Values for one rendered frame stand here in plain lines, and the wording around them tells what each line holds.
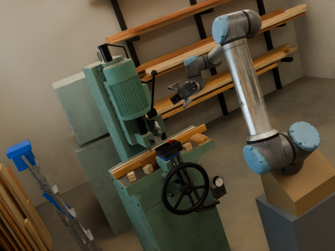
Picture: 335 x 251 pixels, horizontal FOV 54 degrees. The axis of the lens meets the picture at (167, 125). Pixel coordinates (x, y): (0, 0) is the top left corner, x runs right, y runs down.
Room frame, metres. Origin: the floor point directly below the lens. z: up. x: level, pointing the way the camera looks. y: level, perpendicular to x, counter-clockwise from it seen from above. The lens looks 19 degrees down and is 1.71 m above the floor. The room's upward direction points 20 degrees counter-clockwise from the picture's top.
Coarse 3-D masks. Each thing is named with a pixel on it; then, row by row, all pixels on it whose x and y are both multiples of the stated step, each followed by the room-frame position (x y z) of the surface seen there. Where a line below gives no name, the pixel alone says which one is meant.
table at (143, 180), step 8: (192, 144) 1.84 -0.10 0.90; (208, 144) 1.81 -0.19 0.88; (192, 152) 1.76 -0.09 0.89; (200, 152) 1.78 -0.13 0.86; (136, 168) 1.79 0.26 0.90; (160, 168) 1.68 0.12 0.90; (192, 168) 1.65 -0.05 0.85; (136, 176) 1.69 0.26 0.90; (144, 176) 1.65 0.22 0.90; (152, 176) 1.66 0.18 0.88; (160, 176) 1.68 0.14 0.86; (176, 176) 1.61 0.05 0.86; (120, 184) 1.69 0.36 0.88; (128, 184) 1.63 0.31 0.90; (136, 184) 1.62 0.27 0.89; (144, 184) 1.64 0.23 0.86; (128, 192) 1.60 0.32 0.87; (136, 192) 1.62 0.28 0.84
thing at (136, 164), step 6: (198, 126) 1.99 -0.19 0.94; (204, 126) 1.99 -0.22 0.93; (192, 132) 1.95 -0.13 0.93; (198, 132) 1.97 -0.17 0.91; (180, 138) 1.92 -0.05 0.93; (186, 138) 1.93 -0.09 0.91; (132, 162) 1.80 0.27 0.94; (138, 162) 1.80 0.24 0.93; (120, 168) 1.78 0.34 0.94; (126, 168) 1.77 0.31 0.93; (132, 168) 1.79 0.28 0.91; (114, 174) 1.74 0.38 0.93; (120, 174) 1.76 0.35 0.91
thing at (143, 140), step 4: (136, 132) 1.91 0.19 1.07; (148, 132) 1.84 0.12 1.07; (152, 132) 1.82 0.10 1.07; (136, 136) 1.89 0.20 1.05; (140, 136) 1.82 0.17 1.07; (144, 136) 1.80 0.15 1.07; (148, 136) 1.80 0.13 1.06; (152, 136) 1.81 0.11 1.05; (140, 140) 1.85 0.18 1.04; (144, 140) 1.79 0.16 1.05; (148, 140) 1.80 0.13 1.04; (144, 144) 1.80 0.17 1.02; (148, 144) 1.80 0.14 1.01; (152, 144) 1.81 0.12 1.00
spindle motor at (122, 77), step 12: (132, 60) 1.83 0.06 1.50; (108, 72) 1.78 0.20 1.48; (120, 72) 1.76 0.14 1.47; (132, 72) 1.79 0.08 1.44; (108, 84) 1.82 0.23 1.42; (120, 84) 1.77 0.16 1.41; (132, 84) 1.78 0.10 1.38; (120, 96) 1.78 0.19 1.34; (132, 96) 1.77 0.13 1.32; (144, 96) 1.82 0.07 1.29; (120, 108) 1.80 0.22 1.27; (132, 108) 1.77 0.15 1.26; (144, 108) 1.79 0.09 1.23
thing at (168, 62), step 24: (192, 0) 4.48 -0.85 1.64; (216, 0) 4.04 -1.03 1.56; (120, 24) 4.20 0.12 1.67; (144, 24) 3.77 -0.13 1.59; (264, 24) 4.25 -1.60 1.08; (192, 48) 3.98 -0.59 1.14; (144, 72) 3.86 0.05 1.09; (216, 72) 4.49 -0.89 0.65; (168, 96) 4.19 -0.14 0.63; (192, 96) 3.90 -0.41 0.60
